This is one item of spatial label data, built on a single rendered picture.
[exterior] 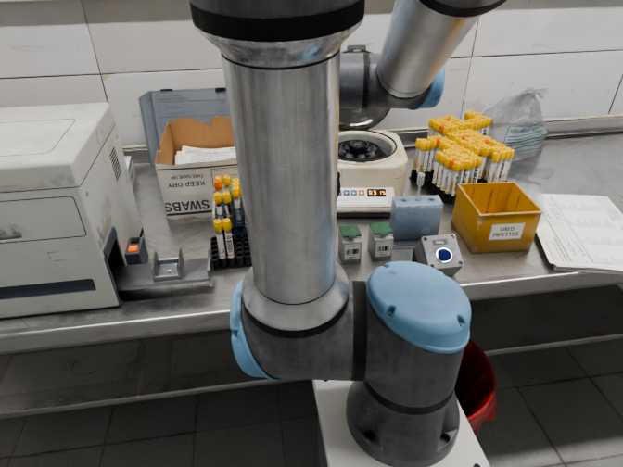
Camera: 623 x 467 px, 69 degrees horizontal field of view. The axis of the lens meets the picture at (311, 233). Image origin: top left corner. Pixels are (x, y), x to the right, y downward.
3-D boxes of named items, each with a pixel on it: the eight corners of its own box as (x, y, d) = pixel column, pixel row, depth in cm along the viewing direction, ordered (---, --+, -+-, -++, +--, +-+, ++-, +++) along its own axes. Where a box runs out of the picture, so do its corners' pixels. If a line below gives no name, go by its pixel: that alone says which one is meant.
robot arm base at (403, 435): (469, 472, 56) (486, 423, 50) (346, 466, 57) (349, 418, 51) (446, 372, 68) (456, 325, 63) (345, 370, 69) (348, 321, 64)
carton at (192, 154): (164, 221, 108) (151, 164, 100) (175, 169, 132) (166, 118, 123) (268, 212, 111) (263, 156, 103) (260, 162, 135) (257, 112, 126)
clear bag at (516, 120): (489, 169, 130) (505, 105, 120) (451, 146, 143) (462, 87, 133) (555, 153, 139) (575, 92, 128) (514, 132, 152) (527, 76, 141)
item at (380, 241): (373, 261, 95) (375, 235, 91) (366, 248, 99) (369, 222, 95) (391, 259, 96) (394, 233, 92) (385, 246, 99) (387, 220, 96)
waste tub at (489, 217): (470, 255, 97) (479, 215, 91) (450, 220, 108) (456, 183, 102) (530, 251, 98) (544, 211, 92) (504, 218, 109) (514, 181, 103)
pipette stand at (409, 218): (393, 248, 99) (398, 209, 93) (387, 231, 105) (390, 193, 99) (438, 246, 99) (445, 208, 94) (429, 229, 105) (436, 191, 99)
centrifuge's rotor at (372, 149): (327, 182, 113) (327, 155, 109) (325, 156, 126) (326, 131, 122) (389, 182, 113) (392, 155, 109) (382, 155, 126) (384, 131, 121)
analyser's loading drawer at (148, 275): (99, 297, 84) (92, 276, 81) (108, 275, 89) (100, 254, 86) (212, 286, 86) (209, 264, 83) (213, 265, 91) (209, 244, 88)
